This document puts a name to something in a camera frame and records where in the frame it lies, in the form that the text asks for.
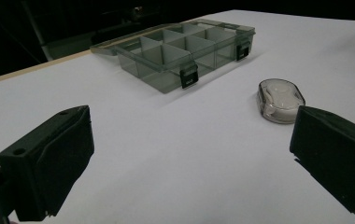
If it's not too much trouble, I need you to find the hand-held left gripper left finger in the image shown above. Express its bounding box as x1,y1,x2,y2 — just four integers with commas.
0,105,95,222

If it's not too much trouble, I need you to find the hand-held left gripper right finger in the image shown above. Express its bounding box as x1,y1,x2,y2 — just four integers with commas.
289,105,355,222

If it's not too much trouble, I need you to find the clear oval case with white insert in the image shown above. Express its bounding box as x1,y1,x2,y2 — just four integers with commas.
256,77,306,125

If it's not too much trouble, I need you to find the clear grey compartment organizer box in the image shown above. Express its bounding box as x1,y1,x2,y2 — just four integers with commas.
89,18,257,94

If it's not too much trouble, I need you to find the grey metal stand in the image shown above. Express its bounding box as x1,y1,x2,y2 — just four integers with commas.
20,0,55,62

